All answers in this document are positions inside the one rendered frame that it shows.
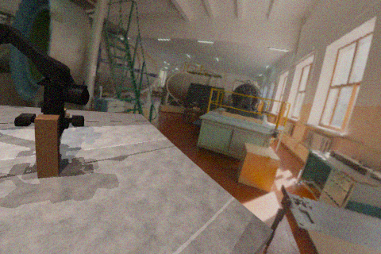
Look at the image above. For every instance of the brown wooden post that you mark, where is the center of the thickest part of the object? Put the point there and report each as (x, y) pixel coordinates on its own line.
(47, 144)

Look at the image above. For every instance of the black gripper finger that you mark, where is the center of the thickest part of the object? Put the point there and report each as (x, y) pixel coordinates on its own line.
(62, 128)

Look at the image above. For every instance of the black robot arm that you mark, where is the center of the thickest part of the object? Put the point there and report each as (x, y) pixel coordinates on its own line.
(51, 69)

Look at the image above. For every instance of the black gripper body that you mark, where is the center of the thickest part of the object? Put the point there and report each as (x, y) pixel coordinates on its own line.
(56, 108)

